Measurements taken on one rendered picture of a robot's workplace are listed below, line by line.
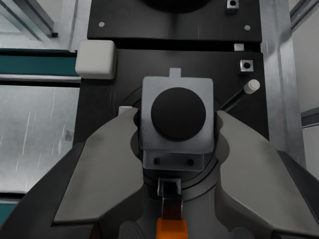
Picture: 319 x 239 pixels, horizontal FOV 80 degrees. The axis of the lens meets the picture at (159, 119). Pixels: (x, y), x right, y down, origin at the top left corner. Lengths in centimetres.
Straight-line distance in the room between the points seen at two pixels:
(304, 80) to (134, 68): 32
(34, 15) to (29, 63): 7
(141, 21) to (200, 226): 27
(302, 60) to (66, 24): 42
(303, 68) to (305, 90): 4
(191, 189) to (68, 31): 27
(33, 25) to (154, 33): 16
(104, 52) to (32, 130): 17
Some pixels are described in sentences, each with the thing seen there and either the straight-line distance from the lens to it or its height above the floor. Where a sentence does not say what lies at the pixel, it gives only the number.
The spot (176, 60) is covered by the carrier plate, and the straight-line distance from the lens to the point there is 27.
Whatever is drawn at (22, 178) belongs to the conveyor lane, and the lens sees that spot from 35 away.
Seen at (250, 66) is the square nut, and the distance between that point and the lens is 27.
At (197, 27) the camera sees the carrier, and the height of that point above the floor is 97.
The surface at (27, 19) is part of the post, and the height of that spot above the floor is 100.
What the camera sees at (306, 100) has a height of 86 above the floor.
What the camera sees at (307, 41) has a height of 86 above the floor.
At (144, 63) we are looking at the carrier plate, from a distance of 27.
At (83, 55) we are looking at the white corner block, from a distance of 27.
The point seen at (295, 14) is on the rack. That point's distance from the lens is 40.
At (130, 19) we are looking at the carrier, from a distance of 30.
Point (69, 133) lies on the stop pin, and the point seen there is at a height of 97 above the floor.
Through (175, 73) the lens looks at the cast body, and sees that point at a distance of 17.
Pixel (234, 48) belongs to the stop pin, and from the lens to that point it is 30.
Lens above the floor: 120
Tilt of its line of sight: 78 degrees down
